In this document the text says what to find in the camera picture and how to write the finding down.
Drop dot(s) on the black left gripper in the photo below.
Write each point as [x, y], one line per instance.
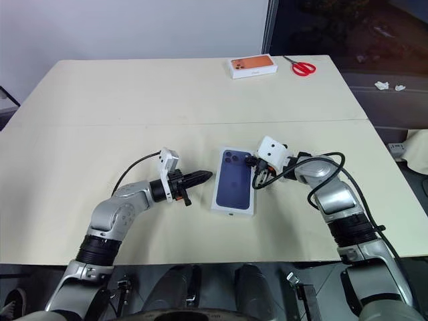
[177, 185]

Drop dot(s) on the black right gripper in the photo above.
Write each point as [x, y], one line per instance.
[268, 174]

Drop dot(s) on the white phone box lid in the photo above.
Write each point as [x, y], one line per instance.
[234, 187]

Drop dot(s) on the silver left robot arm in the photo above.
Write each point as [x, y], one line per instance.
[113, 214]

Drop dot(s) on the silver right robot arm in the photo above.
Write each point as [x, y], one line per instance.
[337, 200]

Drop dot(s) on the orange print phone box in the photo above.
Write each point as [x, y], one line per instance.
[252, 67]

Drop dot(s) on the dark rounded shape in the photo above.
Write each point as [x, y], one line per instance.
[250, 284]

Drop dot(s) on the white power strip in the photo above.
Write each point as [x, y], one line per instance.
[396, 148]

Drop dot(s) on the crumpled white paper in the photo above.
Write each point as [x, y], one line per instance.
[400, 88]
[381, 85]

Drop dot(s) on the cream cloth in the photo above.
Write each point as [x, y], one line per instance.
[418, 150]

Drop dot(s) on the black sneaker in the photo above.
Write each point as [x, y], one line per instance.
[16, 306]

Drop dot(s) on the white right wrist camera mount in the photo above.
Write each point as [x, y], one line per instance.
[272, 152]

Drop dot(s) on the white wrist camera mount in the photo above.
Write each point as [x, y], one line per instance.
[168, 160]
[272, 152]

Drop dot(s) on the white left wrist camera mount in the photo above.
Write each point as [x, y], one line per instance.
[168, 160]

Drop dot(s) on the black metal bracket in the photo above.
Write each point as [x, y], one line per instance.
[302, 297]
[123, 287]

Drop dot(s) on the grey window frame post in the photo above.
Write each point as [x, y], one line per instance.
[270, 26]

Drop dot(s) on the black frame object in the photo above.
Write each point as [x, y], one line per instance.
[8, 98]

